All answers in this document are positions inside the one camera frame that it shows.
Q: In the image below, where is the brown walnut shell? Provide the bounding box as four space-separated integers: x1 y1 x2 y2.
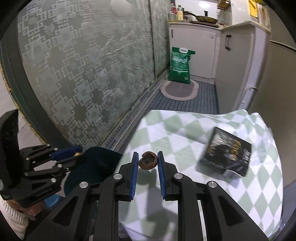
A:
138 151 158 170

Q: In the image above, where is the black printed carton box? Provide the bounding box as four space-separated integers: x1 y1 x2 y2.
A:
200 127 252 179

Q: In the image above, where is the white kitchen cabinet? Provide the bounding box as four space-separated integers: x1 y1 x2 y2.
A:
169 21 270 113

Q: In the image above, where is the person's left hand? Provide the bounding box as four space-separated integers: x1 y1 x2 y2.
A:
7 200 43 216

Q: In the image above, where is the white knit left sleeve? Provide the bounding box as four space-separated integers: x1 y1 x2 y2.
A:
1 197 29 240

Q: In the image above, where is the oval grey floor mat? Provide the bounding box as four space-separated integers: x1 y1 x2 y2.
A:
160 79 199 101

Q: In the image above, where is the striped blue floor rug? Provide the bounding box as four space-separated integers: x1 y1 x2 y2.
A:
113 81 219 153

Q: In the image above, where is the patterned glass sliding door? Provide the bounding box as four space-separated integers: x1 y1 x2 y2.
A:
1 1 170 149

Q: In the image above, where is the green rice bag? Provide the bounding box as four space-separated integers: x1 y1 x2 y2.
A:
168 47 196 84

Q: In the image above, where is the clear plastic container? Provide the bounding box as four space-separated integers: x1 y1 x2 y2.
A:
250 127 274 165

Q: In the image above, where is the silver refrigerator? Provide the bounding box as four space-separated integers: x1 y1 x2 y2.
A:
245 9 296 186

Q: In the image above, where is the frying pan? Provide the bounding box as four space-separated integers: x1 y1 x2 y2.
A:
184 11 218 24

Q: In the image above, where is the cooking oil bottle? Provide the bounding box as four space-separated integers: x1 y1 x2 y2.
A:
169 3 178 22

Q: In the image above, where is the yellow sauce bottle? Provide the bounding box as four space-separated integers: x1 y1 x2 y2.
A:
177 4 184 22

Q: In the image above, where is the yellow hanging cloth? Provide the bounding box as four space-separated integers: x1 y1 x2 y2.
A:
248 0 258 18

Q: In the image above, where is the wall spice rack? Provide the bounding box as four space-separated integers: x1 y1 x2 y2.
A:
217 0 231 11

